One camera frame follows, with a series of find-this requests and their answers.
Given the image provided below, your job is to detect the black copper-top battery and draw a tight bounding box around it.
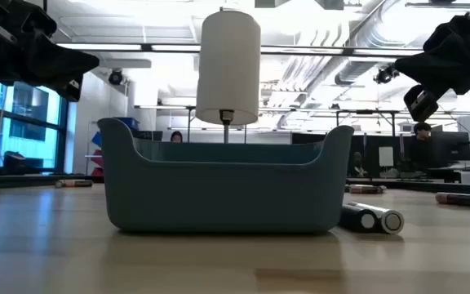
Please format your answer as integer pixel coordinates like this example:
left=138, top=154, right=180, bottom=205
left=54, top=179, right=94, bottom=189
left=435, top=192, right=470, bottom=207
left=344, top=184, right=387, bottom=195

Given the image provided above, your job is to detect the silver black battery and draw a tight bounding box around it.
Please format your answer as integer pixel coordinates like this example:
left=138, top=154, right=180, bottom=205
left=338, top=203, right=379, bottom=234
left=348, top=201, right=406, bottom=236

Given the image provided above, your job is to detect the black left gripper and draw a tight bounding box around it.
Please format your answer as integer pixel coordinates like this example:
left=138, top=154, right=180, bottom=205
left=0, top=0, right=100, bottom=103

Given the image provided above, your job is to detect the black computer monitor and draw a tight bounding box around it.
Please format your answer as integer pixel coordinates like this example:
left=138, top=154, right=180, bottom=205
left=430, top=131, right=470, bottom=163

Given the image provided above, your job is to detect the white sign board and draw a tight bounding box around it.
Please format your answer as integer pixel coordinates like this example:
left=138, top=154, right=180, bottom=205
left=379, top=146, right=394, bottom=167

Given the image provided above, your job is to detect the blue plastic crate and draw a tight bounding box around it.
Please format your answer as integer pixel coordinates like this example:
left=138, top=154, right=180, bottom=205
left=116, top=117, right=141, bottom=131

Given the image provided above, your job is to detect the teal plastic bin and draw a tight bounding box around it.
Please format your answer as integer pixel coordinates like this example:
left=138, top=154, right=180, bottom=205
left=97, top=117, right=355, bottom=234

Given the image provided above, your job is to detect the white shade wooden base lamp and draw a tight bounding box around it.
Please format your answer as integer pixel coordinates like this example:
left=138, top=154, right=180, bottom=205
left=195, top=7, right=262, bottom=144

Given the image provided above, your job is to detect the window with dark frame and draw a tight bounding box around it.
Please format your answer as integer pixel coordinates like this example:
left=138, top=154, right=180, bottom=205
left=0, top=79, right=69, bottom=173

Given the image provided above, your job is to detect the black ceiling spotlight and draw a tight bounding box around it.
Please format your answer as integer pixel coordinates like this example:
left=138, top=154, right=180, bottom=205
left=373, top=65, right=399, bottom=85
left=107, top=69, right=124, bottom=86

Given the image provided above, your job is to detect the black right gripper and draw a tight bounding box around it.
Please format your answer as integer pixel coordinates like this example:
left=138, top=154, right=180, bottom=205
left=394, top=11, right=470, bottom=123

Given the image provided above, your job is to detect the black bag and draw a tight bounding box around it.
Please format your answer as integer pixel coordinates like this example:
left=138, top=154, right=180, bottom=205
left=2, top=150, right=27, bottom=175

